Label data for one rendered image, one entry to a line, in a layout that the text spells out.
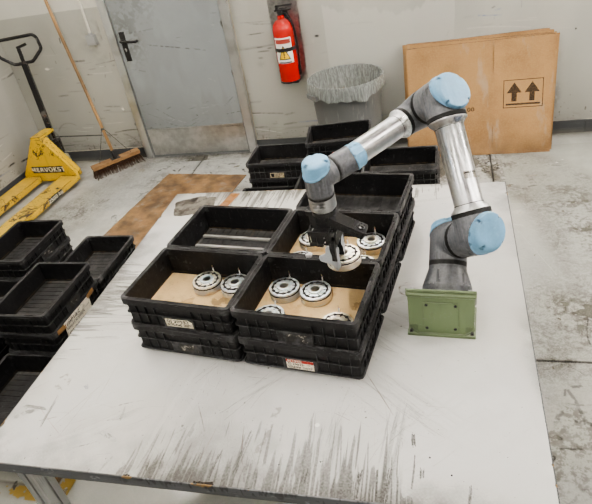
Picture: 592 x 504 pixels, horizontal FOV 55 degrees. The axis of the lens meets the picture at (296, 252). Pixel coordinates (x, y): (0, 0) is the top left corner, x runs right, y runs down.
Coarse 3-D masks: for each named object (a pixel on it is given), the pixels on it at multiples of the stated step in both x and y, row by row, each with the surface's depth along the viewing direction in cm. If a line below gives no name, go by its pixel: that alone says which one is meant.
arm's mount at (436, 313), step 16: (416, 304) 175; (432, 304) 173; (448, 304) 172; (464, 304) 171; (416, 320) 179; (432, 320) 177; (448, 320) 175; (464, 320) 174; (432, 336) 180; (448, 336) 179; (464, 336) 177
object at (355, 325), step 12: (360, 264) 180; (372, 264) 179; (252, 276) 183; (372, 288) 171; (240, 312) 169; (252, 312) 168; (264, 312) 167; (360, 312) 161; (300, 324) 163; (312, 324) 162; (324, 324) 160; (336, 324) 159; (348, 324) 157; (360, 324) 160
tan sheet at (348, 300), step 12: (336, 288) 188; (264, 300) 188; (300, 300) 185; (336, 300) 182; (348, 300) 182; (360, 300) 181; (288, 312) 181; (300, 312) 180; (312, 312) 179; (324, 312) 178; (348, 312) 177
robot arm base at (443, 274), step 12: (432, 264) 177; (444, 264) 174; (456, 264) 173; (432, 276) 175; (444, 276) 172; (456, 276) 172; (468, 276) 175; (432, 288) 173; (444, 288) 171; (456, 288) 170; (468, 288) 172
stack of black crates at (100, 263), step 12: (84, 240) 315; (96, 240) 317; (108, 240) 315; (120, 240) 313; (132, 240) 309; (72, 252) 306; (84, 252) 315; (96, 252) 323; (108, 252) 321; (120, 252) 298; (132, 252) 311; (96, 264) 312; (108, 264) 290; (120, 264) 299; (96, 276) 302; (108, 276) 289
